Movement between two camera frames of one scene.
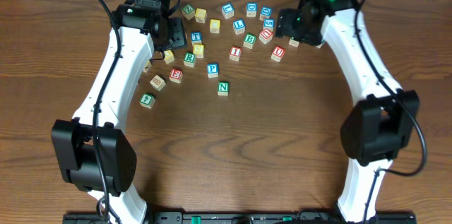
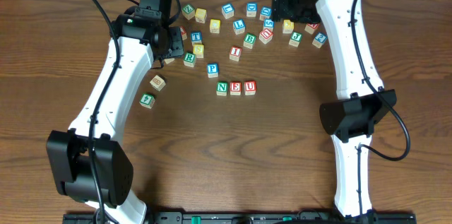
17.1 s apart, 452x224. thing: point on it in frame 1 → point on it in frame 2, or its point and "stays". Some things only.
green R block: x=190 y=59 stays
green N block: x=223 y=88 stays
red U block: x=277 y=53 → x=250 y=87
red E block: x=175 y=75 → x=235 y=88
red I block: x=235 y=53 stays
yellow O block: x=169 y=56 stays
